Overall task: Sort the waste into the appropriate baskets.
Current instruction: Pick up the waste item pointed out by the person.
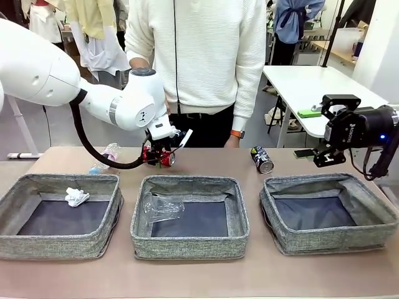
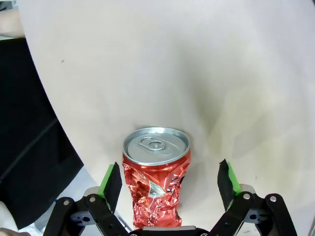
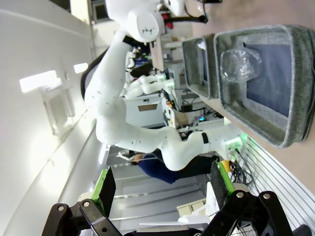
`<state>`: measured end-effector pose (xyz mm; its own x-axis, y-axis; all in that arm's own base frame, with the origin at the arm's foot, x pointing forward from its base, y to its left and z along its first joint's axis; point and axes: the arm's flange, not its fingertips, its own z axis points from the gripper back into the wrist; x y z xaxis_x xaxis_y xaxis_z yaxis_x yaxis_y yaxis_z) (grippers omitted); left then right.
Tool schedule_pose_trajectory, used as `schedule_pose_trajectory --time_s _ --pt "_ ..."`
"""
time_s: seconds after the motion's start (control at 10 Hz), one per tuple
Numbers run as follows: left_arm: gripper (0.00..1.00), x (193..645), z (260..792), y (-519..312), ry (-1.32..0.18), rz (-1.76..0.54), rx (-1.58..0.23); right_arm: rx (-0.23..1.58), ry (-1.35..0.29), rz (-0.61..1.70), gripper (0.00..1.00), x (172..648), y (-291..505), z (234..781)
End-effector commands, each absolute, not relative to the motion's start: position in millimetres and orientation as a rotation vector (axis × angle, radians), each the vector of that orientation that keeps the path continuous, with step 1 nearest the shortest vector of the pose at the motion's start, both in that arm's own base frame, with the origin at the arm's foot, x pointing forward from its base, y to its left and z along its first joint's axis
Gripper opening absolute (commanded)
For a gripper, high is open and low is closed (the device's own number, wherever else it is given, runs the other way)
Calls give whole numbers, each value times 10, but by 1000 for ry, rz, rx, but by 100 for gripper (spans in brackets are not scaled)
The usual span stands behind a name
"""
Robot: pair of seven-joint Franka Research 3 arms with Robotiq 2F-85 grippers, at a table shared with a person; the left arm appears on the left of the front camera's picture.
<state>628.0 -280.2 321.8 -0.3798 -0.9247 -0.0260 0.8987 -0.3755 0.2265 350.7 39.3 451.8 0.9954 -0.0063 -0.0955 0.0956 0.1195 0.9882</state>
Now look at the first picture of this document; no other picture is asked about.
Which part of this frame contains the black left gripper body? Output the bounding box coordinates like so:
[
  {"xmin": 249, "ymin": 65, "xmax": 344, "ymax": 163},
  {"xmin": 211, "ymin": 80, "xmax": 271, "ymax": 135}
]
[{"xmin": 145, "ymin": 136, "xmax": 175, "ymax": 152}]

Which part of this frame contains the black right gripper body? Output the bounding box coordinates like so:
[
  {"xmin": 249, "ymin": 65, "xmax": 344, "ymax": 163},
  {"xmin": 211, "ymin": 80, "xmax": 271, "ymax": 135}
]
[{"xmin": 324, "ymin": 105, "xmax": 395, "ymax": 148}]

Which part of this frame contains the crushed red soda can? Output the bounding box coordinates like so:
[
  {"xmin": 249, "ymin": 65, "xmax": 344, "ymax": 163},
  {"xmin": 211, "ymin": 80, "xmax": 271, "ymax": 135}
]
[{"xmin": 142, "ymin": 145, "xmax": 176, "ymax": 168}]

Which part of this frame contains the clear bottle pink label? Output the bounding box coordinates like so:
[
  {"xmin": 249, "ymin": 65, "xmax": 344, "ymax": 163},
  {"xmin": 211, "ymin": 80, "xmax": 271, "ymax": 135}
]
[{"xmin": 89, "ymin": 143, "xmax": 122, "ymax": 174}]

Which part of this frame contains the crushed clear plastic bottle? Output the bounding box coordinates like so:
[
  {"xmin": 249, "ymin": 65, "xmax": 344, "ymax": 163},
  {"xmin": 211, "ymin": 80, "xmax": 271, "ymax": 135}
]
[{"xmin": 142, "ymin": 191, "xmax": 185, "ymax": 227}]

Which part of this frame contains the black purple drink can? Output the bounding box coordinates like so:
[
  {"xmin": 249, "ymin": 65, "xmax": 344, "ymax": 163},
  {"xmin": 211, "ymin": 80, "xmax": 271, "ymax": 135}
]
[{"xmin": 251, "ymin": 145, "xmax": 275, "ymax": 174}]

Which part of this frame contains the white paper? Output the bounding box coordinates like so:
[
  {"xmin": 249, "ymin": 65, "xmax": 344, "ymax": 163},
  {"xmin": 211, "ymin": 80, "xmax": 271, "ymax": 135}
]
[{"xmin": 64, "ymin": 187, "xmax": 90, "ymax": 208}]

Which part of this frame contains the person's right forearm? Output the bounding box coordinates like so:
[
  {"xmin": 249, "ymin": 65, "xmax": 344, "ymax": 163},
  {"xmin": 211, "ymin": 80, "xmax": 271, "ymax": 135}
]
[{"xmin": 129, "ymin": 57, "xmax": 150, "ymax": 71}]

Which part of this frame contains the wooden workbench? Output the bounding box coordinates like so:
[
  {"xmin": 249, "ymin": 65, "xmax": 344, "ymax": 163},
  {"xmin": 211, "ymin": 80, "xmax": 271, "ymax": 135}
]
[{"xmin": 311, "ymin": 39, "xmax": 358, "ymax": 68}]

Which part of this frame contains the large white table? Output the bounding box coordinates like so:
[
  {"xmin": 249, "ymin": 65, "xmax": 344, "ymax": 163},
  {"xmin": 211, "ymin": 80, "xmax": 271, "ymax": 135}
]
[{"xmin": 262, "ymin": 64, "xmax": 399, "ymax": 149}]

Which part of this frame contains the purple bottle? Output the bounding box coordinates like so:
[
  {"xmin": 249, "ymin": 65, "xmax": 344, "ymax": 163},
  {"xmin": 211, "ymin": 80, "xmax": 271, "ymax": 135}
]
[{"xmin": 353, "ymin": 40, "xmax": 364, "ymax": 62}]

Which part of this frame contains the white storage bin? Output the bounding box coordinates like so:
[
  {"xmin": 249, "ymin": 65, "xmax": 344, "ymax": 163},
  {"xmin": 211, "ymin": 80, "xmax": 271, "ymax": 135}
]
[{"xmin": 338, "ymin": 27, "xmax": 365, "ymax": 57}]

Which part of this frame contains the beige bag under table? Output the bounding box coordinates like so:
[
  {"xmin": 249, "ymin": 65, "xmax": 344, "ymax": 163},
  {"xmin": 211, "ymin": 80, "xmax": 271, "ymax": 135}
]
[{"xmin": 264, "ymin": 105, "xmax": 302, "ymax": 130}]

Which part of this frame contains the black stand pole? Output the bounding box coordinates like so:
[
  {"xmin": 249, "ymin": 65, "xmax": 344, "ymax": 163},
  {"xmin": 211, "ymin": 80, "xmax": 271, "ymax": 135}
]
[{"xmin": 322, "ymin": 0, "xmax": 346, "ymax": 69}]

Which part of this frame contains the grey fabric basket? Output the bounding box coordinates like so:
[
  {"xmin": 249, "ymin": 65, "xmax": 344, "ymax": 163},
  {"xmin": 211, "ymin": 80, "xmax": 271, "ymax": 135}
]
[
  {"xmin": 0, "ymin": 173, "xmax": 124, "ymax": 261},
  {"xmin": 259, "ymin": 173, "xmax": 399, "ymax": 257},
  {"xmin": 130, "ymin": 175, "xmax": 251, "ymax": 260}
]

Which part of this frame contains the bystander in blue shirt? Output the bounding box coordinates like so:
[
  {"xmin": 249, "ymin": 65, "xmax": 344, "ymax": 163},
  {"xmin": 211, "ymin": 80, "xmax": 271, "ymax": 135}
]
[{"xmin": 273, "ymin": 0, "xmax": 325, "ymax": 66}]

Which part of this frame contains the white knit sweater torso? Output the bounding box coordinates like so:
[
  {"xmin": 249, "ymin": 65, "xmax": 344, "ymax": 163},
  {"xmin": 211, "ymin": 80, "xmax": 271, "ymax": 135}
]
[{"xmin": 124, "ymin": 0, "xmax": 268, "ymax": 127}]

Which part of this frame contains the bystander in yellow jacket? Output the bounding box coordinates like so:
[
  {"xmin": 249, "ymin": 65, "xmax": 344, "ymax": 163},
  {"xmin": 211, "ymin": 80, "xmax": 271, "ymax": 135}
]
[{"xmin": 64, "ymin": 0, "xmax": 130, "ymax": 91}]

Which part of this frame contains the small white table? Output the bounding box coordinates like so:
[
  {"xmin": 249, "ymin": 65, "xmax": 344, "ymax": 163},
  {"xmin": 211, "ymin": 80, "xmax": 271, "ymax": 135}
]
[{"xmin": 6, "ymin": 95, "xmax": 41, "ymax": 160}]

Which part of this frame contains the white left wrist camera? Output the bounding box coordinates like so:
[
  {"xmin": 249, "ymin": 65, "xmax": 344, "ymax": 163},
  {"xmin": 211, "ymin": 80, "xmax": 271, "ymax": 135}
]
[{"xmin": 178, "ymin": 128, "xmax": 194, "ymax": 148}]

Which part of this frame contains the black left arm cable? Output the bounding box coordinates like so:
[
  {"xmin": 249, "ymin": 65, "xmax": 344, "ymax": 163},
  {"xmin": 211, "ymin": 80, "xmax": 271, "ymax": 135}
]
[{"xmin": 70, "ymin": 90, "xmax": 151, "ymax": 171}]

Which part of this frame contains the thin black chest cable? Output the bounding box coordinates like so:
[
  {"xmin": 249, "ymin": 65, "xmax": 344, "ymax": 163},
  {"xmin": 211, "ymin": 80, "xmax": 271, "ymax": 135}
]
[{"xmin": 173, "ymin": 0, "xmax": 183, "ymax": 115}]

